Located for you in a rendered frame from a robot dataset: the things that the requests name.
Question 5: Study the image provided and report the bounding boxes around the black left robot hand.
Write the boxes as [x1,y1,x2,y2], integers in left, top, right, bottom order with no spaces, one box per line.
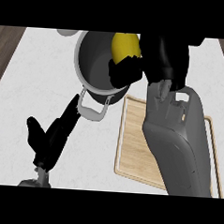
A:
[23,90,82,174]

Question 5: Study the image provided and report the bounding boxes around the grey metal pot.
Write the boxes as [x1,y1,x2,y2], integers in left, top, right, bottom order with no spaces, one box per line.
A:
[51,29,136,125]

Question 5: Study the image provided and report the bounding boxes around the yellow lemon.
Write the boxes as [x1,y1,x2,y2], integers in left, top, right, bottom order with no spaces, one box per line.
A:
[111,32,144,67]

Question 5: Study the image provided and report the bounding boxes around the pale wooden tray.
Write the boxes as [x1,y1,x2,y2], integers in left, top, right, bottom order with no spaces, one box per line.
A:
[112,93,224,200]

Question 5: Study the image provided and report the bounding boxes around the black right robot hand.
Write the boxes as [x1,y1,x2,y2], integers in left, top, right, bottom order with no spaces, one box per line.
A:
[106,32,205,95]

